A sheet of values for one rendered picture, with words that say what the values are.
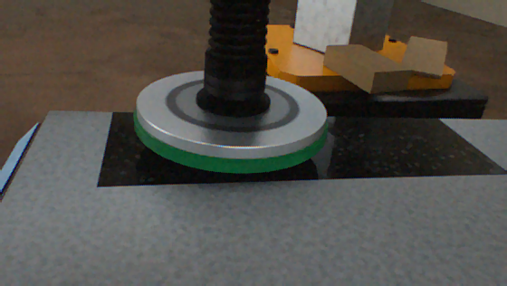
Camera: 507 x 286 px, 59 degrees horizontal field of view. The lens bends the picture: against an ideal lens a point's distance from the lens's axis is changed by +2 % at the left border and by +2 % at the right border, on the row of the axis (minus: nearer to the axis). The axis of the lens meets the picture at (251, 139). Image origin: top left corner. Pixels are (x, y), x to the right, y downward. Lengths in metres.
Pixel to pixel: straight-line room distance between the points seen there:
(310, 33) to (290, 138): 0.85
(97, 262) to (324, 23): 0.98
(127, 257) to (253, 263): 0.10
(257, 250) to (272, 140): 0.11
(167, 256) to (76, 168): 0.16
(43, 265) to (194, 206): 0.13
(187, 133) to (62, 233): 0.14
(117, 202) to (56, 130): 0.17
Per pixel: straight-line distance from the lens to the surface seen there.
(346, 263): 0.38
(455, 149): 0.62
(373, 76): 0.98
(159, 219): 0.40
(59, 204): 0.43
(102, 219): 0.41
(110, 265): 0.37
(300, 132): 0.45
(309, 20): 1.26
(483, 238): 0.47
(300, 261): 0.37
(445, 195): 0.51
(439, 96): 1.20
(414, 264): 0.40
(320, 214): 0.43
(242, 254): 0.37
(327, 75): 1.07
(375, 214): 0.44
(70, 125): 0.57
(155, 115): 0.46
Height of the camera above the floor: 1.12
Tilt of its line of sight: 28 degrees down
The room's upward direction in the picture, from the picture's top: 6 degrees clockwise
